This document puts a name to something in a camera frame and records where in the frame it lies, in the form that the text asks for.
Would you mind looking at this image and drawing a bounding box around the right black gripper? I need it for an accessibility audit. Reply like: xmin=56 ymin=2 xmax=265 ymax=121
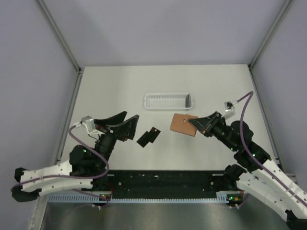
xmin=189 ymin=111 xmax=237 ymax=151

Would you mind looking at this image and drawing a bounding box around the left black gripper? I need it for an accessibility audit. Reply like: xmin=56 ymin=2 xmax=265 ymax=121
xmin=95 ymin=112 xmax=141 ymax=169

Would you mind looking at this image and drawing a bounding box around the brown leather card holder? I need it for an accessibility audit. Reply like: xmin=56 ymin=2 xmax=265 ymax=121
xmin=170 ymin=113 xmax=198 ymax=137

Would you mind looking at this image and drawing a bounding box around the black credit card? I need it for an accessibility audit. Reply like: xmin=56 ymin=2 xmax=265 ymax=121
xmin=145 ymin=127 xmax=161 ymax=143
xmin=137 ymin=131 xmax=151 ymax=148

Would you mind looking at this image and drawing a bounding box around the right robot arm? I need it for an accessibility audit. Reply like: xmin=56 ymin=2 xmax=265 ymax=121
xmin=189 ymin=112 xmax=307 ymax=230

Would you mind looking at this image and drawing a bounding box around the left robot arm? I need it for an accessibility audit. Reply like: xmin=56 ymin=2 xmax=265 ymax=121
xmin=11 ymin=111 xmax=140 ymax=202

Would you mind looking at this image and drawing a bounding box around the white plastic basket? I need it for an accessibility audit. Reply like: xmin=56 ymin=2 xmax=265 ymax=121
xmin=143 ymin=93 xmax=193 ymax=111

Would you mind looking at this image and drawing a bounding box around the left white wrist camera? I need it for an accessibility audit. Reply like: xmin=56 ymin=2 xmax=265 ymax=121
xmin=74 ymin=116 xmax=102 ymax=135

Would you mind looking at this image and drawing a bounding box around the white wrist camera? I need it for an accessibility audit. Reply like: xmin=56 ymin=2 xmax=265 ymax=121
xmin=223 ymin=101 xmax=238 ymax=120
xmin=74 ymin=116 xmax=102 ymax=135

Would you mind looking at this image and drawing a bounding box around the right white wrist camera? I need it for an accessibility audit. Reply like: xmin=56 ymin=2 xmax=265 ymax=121
xmin=223 ymin=101 xmax=238 ymax=120

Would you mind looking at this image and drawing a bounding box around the grey slotted cable duct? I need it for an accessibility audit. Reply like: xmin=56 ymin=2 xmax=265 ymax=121
xmin=48 ymin=191 xmax=243 ymax=204

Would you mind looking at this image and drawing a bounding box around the left aluminium frame post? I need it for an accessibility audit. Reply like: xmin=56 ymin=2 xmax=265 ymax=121
xmin=35 ymin=0 xmax=82 ymax=73

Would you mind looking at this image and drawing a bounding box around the aluminium frame post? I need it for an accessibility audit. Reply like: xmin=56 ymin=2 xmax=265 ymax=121
xmin=248 ymin=0 xmax=294 ymax=71
xmin=35 ymin=0 xmax=82 ymax=73

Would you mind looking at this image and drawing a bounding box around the right aluminium frame post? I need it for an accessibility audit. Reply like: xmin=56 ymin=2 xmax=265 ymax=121
xmin=248 ymin=0 xmax=294 ymax=71

